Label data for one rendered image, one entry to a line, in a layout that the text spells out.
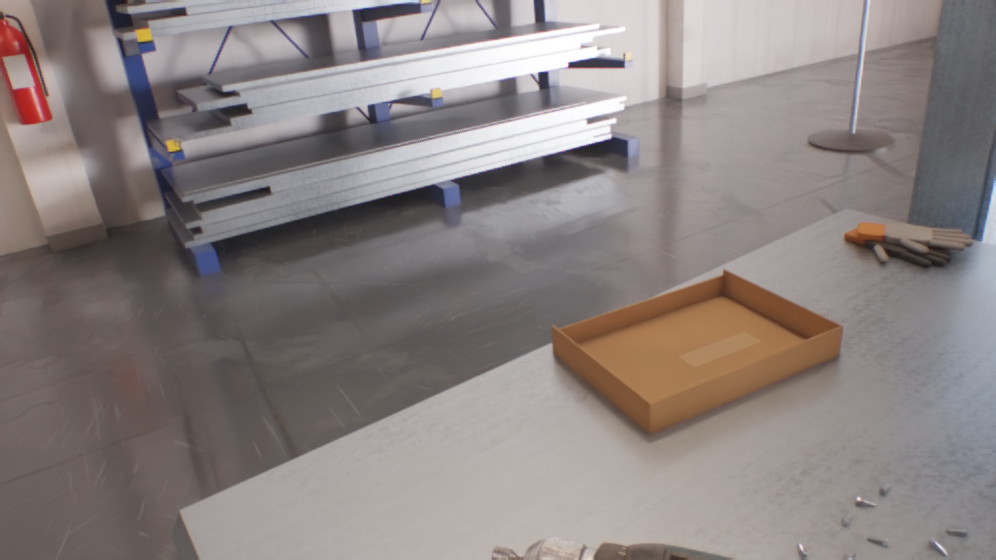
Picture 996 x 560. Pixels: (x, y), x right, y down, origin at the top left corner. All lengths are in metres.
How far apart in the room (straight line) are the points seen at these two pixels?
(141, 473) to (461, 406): 1.45
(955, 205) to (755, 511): 1.37
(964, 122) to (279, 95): 3.04
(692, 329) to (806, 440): 0.36
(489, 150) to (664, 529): 3.61
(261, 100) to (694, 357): 3.01
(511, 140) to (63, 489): 3.06
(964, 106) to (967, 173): 0.17
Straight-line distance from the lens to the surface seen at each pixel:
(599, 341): 1.39
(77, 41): 4.82
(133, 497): 2.41
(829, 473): 1.13
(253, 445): 2.43
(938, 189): 2.25
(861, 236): 1.86
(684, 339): 1.40
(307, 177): 4.00
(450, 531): 1.02
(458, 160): 4.32
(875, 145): 5.18
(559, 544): 0.57
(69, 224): 4.77
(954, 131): 2.20
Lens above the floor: 1.36
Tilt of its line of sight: 25 degrees down
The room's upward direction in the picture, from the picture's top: 5 degrees counter-clockwise
